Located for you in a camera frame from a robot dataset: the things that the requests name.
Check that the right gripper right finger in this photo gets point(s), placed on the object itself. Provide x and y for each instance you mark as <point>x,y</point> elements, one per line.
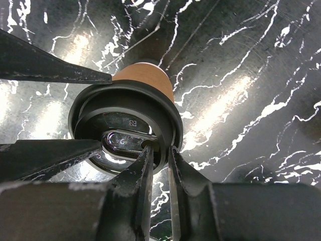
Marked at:
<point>204,210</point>

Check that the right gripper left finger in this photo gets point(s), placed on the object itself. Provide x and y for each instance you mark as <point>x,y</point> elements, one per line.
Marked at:
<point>115,210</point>

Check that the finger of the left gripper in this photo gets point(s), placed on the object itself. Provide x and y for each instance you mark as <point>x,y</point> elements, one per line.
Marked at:
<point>43,159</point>
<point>22,61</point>

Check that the single black cup lid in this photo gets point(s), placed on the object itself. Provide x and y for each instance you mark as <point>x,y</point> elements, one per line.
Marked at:
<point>125,117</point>

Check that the single brown paper cup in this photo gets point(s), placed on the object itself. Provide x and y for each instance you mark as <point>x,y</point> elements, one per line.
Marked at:
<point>147,73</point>

